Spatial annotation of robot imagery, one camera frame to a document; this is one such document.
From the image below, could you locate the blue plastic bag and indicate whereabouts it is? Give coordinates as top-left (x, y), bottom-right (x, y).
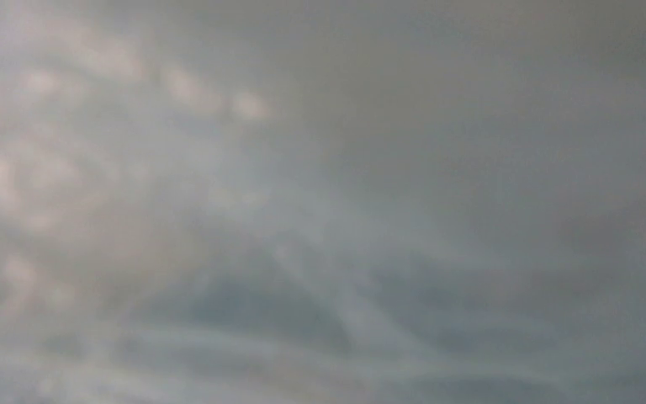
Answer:
top-left (0, 1), bottom-right (646, 403)

